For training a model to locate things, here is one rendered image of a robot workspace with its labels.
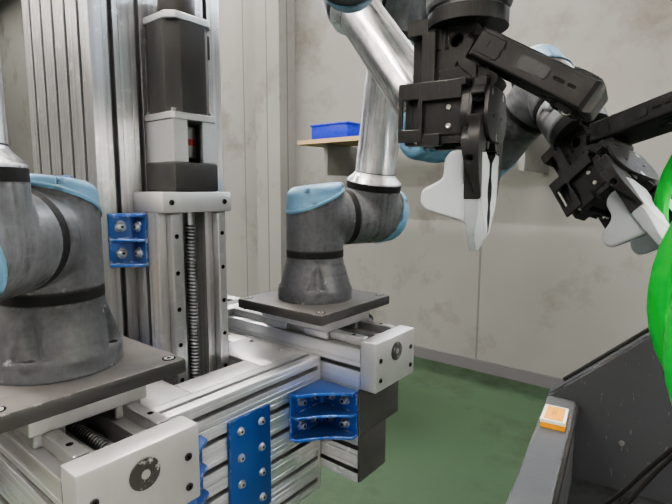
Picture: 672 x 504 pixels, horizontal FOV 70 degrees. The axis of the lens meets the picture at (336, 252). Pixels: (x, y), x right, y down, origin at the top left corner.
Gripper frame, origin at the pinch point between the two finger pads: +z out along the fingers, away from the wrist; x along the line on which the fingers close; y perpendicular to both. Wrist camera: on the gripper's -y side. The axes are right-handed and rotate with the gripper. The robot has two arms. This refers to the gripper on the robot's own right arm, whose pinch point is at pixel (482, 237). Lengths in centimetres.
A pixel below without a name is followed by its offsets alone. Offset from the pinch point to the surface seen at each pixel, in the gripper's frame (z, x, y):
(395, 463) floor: 121, -149, 72
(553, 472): 26.2, -9.3, -6.5
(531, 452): 26.2, -12.4, -3.7
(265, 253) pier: 52, -293, 266
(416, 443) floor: 121, -171, 71
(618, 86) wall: -63, -277, -3
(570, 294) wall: 59, -280, 15
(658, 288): 1.9, 8.5, -13.4
